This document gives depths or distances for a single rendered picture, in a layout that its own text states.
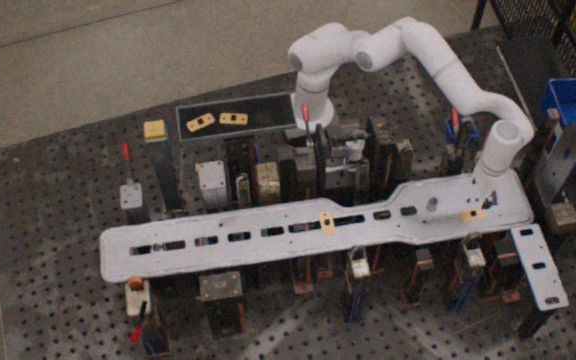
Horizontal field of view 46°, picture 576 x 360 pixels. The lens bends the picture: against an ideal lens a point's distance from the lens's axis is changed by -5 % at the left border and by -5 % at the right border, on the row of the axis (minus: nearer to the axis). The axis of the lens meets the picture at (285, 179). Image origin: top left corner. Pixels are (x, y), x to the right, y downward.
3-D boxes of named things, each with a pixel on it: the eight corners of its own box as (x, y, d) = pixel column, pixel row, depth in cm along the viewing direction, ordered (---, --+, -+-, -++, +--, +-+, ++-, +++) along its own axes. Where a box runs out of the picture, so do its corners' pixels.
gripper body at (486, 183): (476, 150, 197) (468, 172, 206) (487, 179, 191) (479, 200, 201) (500, 147, 198) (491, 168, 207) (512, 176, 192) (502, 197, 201)
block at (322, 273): (317, 280, 239) (321, 240, 215) (310, 247, 246) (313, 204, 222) (333, 277, 240) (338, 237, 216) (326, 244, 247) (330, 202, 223)
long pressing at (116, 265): (101, 292, 206) (100, 290, 204) (99, 228, 218) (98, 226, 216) (536, 225, 218) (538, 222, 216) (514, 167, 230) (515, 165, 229)
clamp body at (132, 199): (137, 264, 243) (116, 212, 213) (135, 236, 249) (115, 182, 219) (164, 260, 244) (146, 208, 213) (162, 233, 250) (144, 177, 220)
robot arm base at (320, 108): (280, 92, 273) (284, 62, 257) (328, 89, 275) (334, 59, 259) (287, 132, 263) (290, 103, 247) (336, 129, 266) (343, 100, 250)
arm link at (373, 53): (326, 57, 247) (291, 78, 241) (313, 27, 243) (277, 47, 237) (418, 55, 204) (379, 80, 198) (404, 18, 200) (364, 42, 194)
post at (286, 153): (279, 224, 252) (278, 160, 218) (277, 212, 254) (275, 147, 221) (293, 222, 252) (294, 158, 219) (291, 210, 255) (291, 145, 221)
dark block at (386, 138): (367, 213, 254) (379, 145, 219) (363, 197, 258) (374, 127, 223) (380, 211, 254) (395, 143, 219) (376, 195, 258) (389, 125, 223)
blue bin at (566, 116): (561, 174, 223) (574, 152, 212) (537, 103, 240) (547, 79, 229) (606, 171, 224) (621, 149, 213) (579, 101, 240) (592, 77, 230)
